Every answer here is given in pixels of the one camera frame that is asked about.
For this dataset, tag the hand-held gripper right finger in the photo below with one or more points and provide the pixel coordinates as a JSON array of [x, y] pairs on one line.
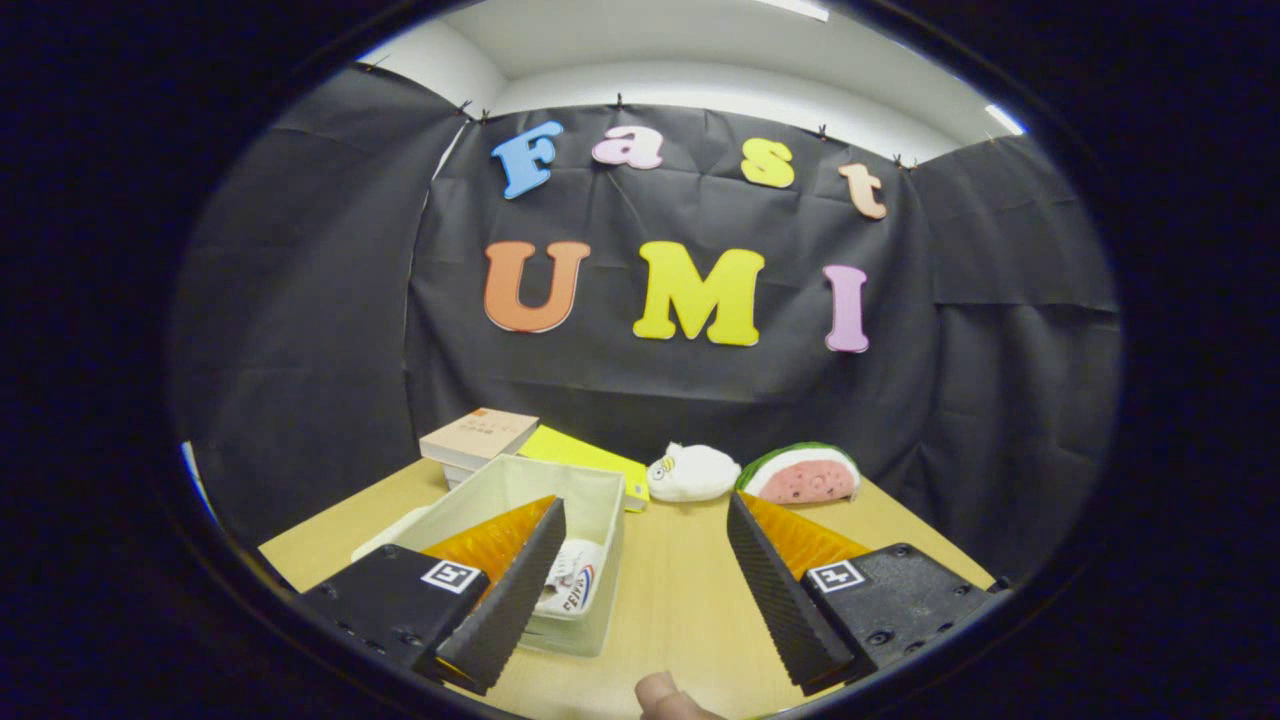
[[785, 605]]

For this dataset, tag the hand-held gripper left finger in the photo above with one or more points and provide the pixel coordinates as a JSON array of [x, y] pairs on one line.
[[515, 605]]

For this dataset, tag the white canvas shoe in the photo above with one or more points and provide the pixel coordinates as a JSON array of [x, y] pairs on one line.
[[570, 585]]

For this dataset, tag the beige fabric storage box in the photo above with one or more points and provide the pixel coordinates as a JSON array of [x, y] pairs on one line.
[[500, 480]]

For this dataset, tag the watermelon slice plush toy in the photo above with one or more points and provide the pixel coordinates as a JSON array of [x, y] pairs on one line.
[[805, 480]]

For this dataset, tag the white plush toy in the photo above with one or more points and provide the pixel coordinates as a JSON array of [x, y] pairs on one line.
[[695, 473]]

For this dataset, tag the yellow book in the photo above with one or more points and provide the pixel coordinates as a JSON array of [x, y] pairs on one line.
[[580, 455]]

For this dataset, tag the tan book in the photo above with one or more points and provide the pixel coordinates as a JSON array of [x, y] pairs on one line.
[[480, 435]]

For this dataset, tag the black backdrop cloth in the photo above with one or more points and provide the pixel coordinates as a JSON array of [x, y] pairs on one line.
[[650, 390]]

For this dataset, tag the small ceiling light panel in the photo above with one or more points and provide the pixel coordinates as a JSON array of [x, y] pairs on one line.
[[1005, 120]]

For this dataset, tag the long ceiling light panel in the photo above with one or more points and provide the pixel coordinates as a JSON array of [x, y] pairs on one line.
[[795, 8]]

